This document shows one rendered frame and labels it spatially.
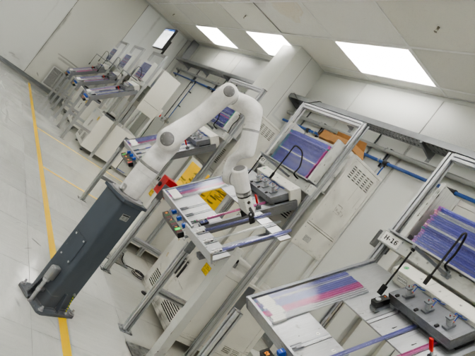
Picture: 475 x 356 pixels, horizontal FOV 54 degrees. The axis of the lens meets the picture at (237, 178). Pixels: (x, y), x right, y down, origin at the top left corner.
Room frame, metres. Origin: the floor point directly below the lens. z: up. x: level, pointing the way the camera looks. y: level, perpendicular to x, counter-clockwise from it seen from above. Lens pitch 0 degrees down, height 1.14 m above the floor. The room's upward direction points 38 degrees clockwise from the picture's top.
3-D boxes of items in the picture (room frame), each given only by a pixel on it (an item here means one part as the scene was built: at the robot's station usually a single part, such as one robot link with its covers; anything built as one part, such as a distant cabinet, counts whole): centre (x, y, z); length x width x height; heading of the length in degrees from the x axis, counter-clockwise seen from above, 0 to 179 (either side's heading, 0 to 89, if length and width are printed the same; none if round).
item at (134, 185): (2.46, 0.40, 0.79); 0.19 x 0.19 x 0.18
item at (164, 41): (7.38, 2.18, 2.10); 0.58 x 0.14 x 0.41; 31
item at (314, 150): (3.30, -0.28, 1.52); 0.51 x 0.13 x 0.27; 31
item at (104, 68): (9.95, 3.53, 0.95); 1.37 x 0.82 x 1.90; 121
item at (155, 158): (2.49, 0.40, 1.00); 0.19 x 0.12 x 0.24; 2
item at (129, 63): (8.70, 2.80, 0.95); 1.37 x 0.82 x 1.90; 121
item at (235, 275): (3.41, -0.35, 0.31); 0.70 x 0.65 x 0.62; 31
